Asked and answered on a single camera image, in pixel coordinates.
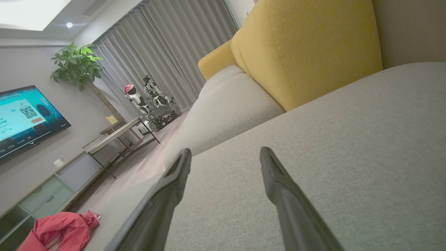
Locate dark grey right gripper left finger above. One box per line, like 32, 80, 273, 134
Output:
105, 148, 192, 251

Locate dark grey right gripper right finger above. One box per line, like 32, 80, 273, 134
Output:
260, 146, 345, 251

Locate red mesh shorts white trim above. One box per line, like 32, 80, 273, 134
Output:
17, 208, 101, 251

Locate grey coffee table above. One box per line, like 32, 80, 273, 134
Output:
85, 116, 161, 179

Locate grey fabric sofa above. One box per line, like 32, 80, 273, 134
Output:
84, 62, 446, 251

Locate wheeled robot cart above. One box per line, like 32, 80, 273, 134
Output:
146, 103, 182, 132

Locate humanoid robot with red hat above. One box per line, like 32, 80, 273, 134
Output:
124, 84, 150, 116

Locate black white humanoid robot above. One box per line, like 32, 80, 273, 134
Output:
142, 75, 175, 107

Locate long low TV cabinet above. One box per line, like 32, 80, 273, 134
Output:
0, 119, 147, 251

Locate grey sofa back cushion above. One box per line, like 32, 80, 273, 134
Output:
198, 64, 245, 99

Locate small yellow cushion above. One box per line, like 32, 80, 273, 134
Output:
198, 39, 246, 81

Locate grey pleated curtain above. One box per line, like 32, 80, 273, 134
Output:
91, 0, 239, 119

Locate green potted tree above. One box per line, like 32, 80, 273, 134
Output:
51, 43, 126, 123

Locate large yellow cushion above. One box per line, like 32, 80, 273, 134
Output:
231, 0, 384, 112

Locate ceiling air vent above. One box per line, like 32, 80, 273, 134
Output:
83, 0, 108, 16

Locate recessed ceiling light panel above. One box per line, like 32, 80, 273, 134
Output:
0, 0, 72, 32

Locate wall television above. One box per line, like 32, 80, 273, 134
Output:
0, 85, 72, 164

